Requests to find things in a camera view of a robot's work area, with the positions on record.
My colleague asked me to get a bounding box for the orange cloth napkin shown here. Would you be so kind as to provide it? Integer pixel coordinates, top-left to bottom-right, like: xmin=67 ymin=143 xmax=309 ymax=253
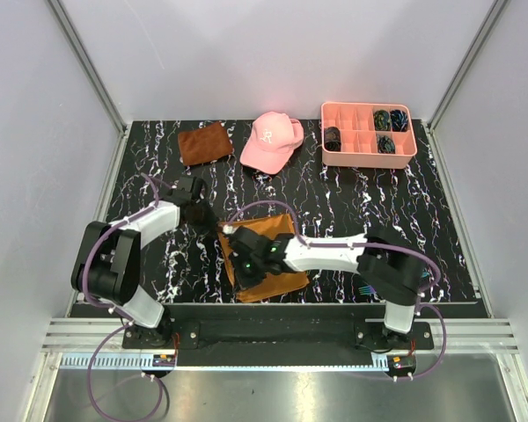
xmin=218 ymin=214 xmax=309 ymax=303

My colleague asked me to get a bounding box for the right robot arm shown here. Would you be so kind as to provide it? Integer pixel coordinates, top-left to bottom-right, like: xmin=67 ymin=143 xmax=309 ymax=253
xmin=223 ymin=225 xmax=426 ymax=353

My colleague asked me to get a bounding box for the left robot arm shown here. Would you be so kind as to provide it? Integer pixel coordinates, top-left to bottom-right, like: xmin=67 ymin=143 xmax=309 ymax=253
xmin=70 ymin=176 xmax=217 ymax=348

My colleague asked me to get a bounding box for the brown folded cloth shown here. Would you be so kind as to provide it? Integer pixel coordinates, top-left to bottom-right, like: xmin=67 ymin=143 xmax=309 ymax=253
xmin=178 ymin=121 xmax=233 ymax=166

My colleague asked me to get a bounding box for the pink baseball cap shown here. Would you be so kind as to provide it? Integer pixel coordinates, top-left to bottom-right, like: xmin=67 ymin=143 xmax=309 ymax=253
xmin=239 ymin=112 xmax=304 ymax=175

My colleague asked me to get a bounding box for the iridescent rainbow fork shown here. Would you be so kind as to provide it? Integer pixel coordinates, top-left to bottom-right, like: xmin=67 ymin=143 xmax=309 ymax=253
xmin=358 ymin=271 xmax=430 ymax=296

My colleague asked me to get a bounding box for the dark rolled sock left compartment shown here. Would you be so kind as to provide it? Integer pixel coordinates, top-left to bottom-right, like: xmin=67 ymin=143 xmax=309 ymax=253
xmin=324 ymin=127 xmax=341 ymax=152

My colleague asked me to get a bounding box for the pink divided organizer tray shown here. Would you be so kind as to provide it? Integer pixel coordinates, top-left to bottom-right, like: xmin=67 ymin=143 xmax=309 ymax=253
xmin=320 ymin=102 xmax=418 ymax=170

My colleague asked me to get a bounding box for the teal patterned rolled sock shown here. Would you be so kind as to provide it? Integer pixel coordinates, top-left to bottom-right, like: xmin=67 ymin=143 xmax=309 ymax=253
xmin=377 ymin=135 xmax=396 ymax=155

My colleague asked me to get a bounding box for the green patterned rolled sock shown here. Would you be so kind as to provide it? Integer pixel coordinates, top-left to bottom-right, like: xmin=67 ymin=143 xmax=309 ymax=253
xmin=373 ymin=110 xmax=391 ymax=131

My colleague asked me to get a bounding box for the blue patterned rolled sock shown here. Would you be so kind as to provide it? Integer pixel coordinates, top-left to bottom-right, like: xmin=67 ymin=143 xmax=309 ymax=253
xmin=390 ymin=109 xmax=409 ymax=132

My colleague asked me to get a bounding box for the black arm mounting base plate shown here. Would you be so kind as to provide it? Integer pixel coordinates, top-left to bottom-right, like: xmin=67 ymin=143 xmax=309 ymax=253
xmin=122 ymin=303 xmax=435 ymax=368

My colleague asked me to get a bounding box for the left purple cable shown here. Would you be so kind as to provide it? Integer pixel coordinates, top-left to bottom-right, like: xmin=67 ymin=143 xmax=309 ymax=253
xmin=81 ymin=173 xmax=177 ymax=418

